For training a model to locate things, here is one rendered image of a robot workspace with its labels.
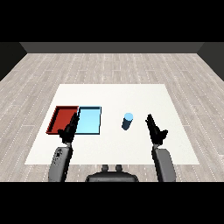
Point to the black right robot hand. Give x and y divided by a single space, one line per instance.
156 133

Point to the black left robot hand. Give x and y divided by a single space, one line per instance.
69 131

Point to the red shallow open box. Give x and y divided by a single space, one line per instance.
61 119

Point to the light blue shallow open box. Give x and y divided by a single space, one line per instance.
88 120

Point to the small blue can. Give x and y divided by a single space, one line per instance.
127 121

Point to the dark grey robot body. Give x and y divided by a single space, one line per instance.
112 176

